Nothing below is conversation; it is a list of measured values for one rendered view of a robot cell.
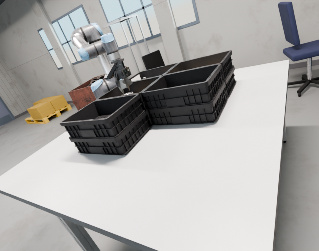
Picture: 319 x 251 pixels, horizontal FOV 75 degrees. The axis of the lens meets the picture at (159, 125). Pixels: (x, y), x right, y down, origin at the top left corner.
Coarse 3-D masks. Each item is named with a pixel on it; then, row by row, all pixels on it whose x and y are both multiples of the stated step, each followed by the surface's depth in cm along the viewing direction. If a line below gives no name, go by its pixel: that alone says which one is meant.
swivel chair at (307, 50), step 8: (280, 8) 240; (288, 8) 216; (280, 16) 251; (288, 16) 220; (288, 24) 229; (296, 24) 222; (288, 32) 239; (296, 32) 224; (288, 40) 250; (296, 40) 228; (288, 48) 252; (296, 48) 242; (304, 48) 232; (312, 48) 224; (288, 56) 239; (296, 56) 222; (304, 56) 220; (312, 56) 218; (304, 80) 252; (312, 80) 246; (304, 88) 241
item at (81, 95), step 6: (96, 78) 457; (102, 78) 446; (84, 84) 459; (90, 84) 433; (72, 90) 424; (78, 90) 405; (84, 90) 401; (90, 90) 397; (72, 96) 416; (78, 96) 412; (84, 96) 408; (90, 96) 404; (78, 102) 420; (84, 102) 416; (90, 102) 412; (78, 108) 427
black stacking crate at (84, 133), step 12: (132, 96) 120; (96, 108) 140; (108, 108) 135; (132, 108) 114; (72, 120) 125; (120, 120) 106; (132, 120) 114; (72, 132) 118; (84, 132) 112; (96, 132) 108; (108, 132) 103; (120, 132) 104
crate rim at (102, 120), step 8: (128, 96) 122; (136, 96) 116; (88, 104) 136; (128, 104) 110; (120, 112) 104; (64, 120) 120; (80, 120) 109; (88, 120) 104; (96, 120) 101; (104, 120) 98; (112, 120) 100
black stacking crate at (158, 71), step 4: (160, 68) 171; (164, 68) 169; (168, 68) 167; (144, 72) 180; (148, 72) 178; (152, 72) 177; (156, 72) 175; (160, 72) 173; (164, 72) 171; (140, 76) 182; (144, 76) 182; (148, 76) 181; (152, 76) 179
